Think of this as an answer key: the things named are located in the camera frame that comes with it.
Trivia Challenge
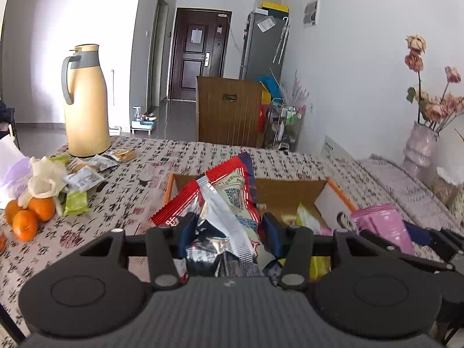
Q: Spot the grey refrigerator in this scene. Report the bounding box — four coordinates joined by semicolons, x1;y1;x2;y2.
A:
239;11;289;80

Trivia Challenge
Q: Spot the pale purple dried grass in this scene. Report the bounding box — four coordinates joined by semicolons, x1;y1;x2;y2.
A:
284;70;310;107

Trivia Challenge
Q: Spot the dark brown entrance door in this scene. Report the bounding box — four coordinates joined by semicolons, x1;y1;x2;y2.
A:
168;7;233;102

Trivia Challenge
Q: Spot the clear umbrella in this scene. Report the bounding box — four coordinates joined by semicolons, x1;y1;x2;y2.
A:
273;16;291;64

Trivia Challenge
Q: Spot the grey interior door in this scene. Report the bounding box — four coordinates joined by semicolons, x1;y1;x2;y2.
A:
148;0;170;107

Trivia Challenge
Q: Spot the wooden chair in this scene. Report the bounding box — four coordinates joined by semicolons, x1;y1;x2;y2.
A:
196;76;267;147

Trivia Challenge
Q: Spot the white labelled snack packet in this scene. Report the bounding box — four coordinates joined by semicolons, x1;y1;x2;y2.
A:
65;172;104;191

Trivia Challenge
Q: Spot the crumpled cream plastic bag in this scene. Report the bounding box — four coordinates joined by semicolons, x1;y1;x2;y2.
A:
18;156;69;207

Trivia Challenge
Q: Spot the printed tablecloth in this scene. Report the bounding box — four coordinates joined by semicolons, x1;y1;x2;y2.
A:
0;136;464;338

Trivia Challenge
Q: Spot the pet feeding station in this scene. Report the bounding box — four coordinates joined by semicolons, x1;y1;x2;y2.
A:
130;106;158;133

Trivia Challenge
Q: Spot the clear biscuit packet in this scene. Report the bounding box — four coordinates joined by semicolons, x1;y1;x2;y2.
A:
109;149;136;164

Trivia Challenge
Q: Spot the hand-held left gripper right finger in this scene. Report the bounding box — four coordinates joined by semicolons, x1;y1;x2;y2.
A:
262;212;387;291

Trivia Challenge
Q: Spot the yellow thermos jug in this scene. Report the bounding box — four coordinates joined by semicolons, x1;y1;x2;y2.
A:
61;43;112;158

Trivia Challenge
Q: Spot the grey patterned cloth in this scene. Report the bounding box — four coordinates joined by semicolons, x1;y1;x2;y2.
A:
357;154;464;233

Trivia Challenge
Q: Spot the metal trolley cart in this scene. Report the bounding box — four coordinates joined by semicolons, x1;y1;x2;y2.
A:
264;98;305;152

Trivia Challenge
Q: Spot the white and purple tissue pack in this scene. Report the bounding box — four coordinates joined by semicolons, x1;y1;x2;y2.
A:
0;136;33;207

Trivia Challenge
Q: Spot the brown biscuit packet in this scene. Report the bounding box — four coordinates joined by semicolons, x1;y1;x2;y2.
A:
69;161;98;175

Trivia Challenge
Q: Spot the clear food jar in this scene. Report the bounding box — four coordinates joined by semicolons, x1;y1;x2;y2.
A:
433;167;464;211

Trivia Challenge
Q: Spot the printed cardboard box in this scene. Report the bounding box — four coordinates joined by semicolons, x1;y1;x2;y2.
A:
163;172;359;233

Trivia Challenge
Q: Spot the red foil snack bag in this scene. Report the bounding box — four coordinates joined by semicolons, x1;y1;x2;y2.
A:
150;151;265;280

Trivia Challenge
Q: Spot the orange striped snack packet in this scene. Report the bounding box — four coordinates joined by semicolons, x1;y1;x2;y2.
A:
295;203;332;281

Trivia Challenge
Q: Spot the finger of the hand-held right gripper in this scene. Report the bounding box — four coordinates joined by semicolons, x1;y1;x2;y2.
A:
360;230;455;272
402;221;464;262

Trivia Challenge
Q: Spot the pink textured vase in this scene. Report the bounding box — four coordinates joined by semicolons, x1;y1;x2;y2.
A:
402;121;439;178

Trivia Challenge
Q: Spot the dried rose bouquet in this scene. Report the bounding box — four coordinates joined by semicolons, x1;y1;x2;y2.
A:
404;34;464;133

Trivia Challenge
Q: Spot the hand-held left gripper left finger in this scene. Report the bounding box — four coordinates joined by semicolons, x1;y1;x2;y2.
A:
76;211;198;291

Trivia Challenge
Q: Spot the pink snack packet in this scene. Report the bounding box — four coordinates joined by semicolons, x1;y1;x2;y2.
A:
350;203;397;218
353;210;416;256

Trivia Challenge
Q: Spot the orange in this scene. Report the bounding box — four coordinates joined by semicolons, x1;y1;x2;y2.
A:
12;210;39;242
28;196;56;222
4;199;22;227

